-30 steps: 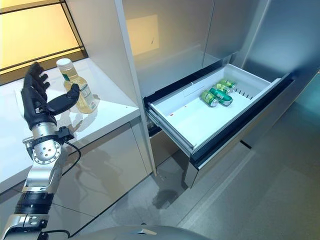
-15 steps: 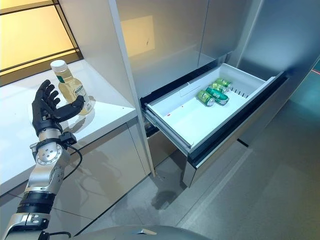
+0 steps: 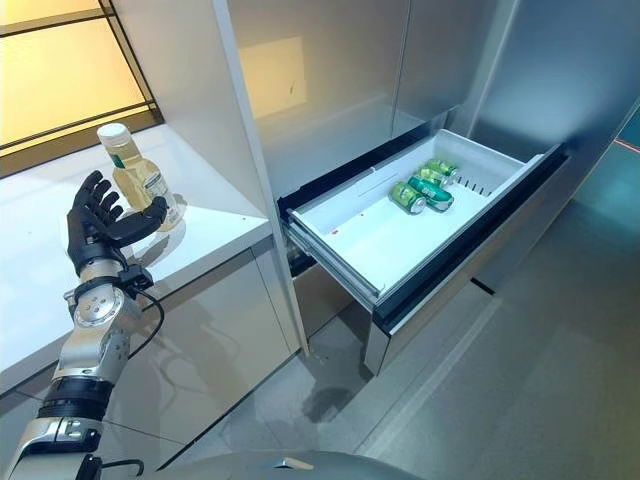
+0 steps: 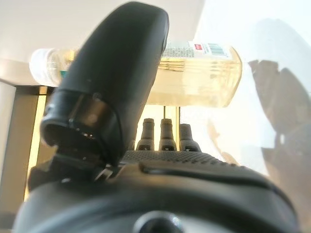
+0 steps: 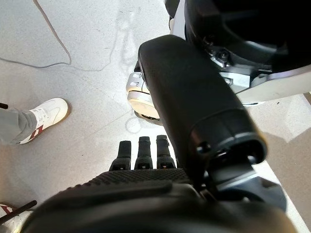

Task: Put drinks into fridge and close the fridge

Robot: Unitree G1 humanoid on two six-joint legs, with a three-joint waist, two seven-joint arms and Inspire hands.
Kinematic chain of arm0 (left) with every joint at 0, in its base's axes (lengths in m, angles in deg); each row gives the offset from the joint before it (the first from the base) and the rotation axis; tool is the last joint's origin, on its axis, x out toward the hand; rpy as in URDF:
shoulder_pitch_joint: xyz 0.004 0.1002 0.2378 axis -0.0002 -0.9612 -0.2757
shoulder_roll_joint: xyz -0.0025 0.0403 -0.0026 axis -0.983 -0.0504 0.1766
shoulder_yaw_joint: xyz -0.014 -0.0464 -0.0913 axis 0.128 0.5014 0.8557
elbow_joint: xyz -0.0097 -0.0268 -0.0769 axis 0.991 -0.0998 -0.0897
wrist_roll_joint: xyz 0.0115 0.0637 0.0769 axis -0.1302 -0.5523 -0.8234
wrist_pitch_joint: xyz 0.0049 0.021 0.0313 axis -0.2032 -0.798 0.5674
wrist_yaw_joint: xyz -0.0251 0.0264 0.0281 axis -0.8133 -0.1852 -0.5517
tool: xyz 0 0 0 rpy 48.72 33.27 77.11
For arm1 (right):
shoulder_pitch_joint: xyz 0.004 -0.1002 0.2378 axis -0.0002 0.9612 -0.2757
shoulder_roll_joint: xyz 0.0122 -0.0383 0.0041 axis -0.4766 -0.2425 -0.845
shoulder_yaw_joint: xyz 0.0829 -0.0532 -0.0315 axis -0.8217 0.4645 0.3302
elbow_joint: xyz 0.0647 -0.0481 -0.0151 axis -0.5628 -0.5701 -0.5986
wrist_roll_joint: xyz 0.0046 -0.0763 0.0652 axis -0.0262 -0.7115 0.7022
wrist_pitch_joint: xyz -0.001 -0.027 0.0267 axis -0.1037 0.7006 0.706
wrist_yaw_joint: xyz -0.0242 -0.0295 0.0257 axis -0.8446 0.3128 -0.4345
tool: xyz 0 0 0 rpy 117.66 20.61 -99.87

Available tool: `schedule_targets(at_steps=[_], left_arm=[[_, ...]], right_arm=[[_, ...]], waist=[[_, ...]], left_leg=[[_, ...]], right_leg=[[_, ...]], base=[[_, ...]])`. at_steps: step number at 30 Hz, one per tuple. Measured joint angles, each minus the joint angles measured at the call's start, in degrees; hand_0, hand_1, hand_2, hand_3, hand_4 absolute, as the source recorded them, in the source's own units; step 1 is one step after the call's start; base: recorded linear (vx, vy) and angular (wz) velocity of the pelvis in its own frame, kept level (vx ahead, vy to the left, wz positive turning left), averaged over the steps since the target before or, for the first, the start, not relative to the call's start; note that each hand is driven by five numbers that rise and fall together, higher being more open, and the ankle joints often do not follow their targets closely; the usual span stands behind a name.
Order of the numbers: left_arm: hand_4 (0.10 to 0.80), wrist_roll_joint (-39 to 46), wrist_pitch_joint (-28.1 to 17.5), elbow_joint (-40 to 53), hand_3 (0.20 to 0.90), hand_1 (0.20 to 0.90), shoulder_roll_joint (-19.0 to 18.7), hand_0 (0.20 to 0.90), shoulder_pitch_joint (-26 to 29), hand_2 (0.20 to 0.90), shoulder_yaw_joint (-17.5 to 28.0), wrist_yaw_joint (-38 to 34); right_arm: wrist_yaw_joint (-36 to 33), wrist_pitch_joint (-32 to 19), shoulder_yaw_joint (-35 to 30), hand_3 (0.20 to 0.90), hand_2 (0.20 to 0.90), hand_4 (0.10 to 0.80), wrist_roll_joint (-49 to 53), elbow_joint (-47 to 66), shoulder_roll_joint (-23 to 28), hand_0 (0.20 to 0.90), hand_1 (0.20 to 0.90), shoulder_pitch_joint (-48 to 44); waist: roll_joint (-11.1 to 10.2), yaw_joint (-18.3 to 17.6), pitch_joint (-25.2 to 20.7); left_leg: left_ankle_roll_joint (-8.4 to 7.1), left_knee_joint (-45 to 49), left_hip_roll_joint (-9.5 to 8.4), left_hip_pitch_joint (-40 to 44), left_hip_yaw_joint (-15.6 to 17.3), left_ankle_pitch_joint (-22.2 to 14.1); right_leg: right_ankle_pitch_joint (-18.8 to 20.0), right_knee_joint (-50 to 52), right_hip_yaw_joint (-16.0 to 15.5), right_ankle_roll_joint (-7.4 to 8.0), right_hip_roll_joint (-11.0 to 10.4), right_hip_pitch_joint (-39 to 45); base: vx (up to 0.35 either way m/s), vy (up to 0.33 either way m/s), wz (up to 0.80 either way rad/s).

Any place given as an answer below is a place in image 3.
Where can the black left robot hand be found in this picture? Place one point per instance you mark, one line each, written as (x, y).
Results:
(95, 225)

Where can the tea bottle with white cap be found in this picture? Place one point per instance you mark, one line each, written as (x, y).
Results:
(137, 185)

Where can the fridge drawer with white bin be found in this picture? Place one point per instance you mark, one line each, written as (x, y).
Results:
(360, 225)

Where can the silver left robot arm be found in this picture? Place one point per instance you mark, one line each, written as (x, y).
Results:
(90, 345)

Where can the stainless steel fridge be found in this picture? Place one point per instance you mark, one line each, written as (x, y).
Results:
(340, 75)

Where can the white counter cabinet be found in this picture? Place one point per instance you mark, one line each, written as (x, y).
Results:
(210, 200)

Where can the tall white side panel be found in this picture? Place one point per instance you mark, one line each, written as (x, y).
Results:
(200, 100)

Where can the yellow lit window panel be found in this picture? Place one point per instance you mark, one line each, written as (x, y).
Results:
(60, 65)

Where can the grey robot torso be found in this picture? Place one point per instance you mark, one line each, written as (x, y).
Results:
(280, 467)

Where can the light green drink can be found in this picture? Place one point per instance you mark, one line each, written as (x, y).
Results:
(445, 166)
(431, 173)
(406, 196)

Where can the dark green drink can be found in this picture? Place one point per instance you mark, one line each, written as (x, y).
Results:
(432, 194)

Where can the tall grey cabinet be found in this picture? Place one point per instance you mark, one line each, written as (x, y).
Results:
(540, 75)

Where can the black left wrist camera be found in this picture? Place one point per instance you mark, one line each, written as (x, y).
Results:
(136, 277)

